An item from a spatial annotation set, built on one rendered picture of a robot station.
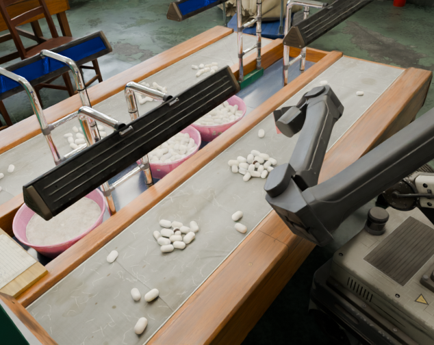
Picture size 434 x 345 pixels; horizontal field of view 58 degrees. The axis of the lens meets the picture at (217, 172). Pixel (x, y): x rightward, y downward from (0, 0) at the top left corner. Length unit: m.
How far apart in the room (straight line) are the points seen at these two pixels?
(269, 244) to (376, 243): 0.55
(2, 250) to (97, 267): 0.26
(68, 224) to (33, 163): 0.38
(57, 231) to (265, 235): 0.60
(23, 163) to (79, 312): 0.71
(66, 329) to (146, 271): 0.23
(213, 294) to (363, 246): 0.68
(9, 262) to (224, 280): 0.56
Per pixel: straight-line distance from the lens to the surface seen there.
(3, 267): 1.17
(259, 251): 1.04
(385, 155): 0.61
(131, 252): 1.11
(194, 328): 0.92
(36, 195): 0.81
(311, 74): 1.88
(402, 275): 1.44
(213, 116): 1.59
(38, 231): 1.28
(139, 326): 0.95
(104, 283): 1.07
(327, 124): 0.88
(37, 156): 1.59
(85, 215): 1.27
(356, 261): 1.43
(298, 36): 1.39
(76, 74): 1.27
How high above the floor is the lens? 1.57
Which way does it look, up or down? 39 degrees down
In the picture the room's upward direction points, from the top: 4 degrees counter-clockwise
